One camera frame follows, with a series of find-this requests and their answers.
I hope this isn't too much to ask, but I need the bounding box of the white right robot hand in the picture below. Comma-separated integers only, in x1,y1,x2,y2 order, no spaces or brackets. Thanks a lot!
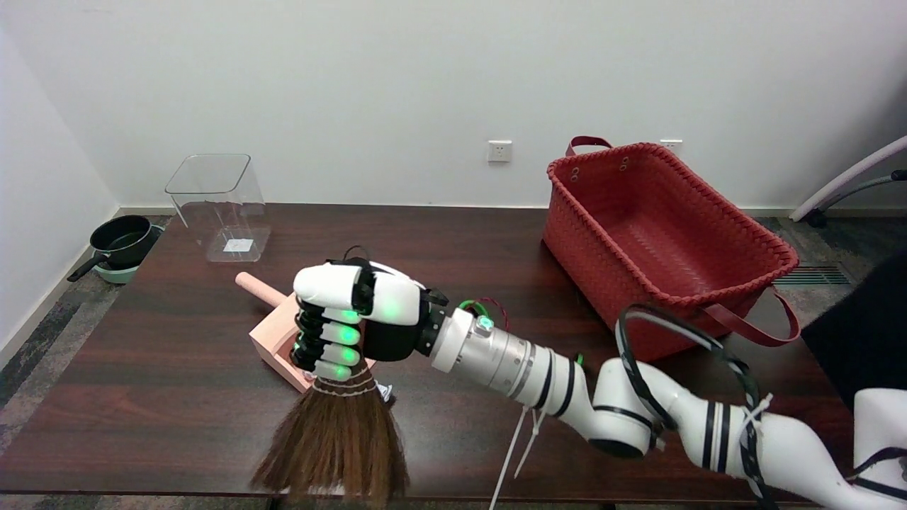
291,259,451,383

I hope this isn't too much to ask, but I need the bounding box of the wooden dustpan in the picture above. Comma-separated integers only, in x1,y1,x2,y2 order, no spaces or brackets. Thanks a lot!
235,272,316,392

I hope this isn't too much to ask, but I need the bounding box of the brown straw hand broom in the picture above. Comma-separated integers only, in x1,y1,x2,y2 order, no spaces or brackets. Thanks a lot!
249,358,412,507

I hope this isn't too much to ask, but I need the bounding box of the clear plastic container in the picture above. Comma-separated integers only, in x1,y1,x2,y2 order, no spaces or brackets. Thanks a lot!
164,154,272,264

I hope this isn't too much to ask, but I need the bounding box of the black frying pan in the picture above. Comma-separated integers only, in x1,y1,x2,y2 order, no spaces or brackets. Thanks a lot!
67,215,158,283

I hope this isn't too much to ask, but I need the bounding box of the teal pot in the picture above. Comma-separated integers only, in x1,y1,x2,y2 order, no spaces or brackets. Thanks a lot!
94,225,165,285

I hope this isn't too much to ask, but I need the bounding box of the red woven basket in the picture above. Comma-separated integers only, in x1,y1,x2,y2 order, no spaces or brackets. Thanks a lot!
542,135,801,362

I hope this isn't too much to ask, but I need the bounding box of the floor vent grille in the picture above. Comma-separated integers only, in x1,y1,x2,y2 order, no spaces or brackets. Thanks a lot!
771,266,851,286

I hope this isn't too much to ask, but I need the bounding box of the black robot torso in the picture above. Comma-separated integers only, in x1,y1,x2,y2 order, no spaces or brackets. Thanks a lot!
801,248,907,413

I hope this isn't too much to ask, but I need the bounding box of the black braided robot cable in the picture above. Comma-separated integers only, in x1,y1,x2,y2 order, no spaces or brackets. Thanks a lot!
615,305,780,510

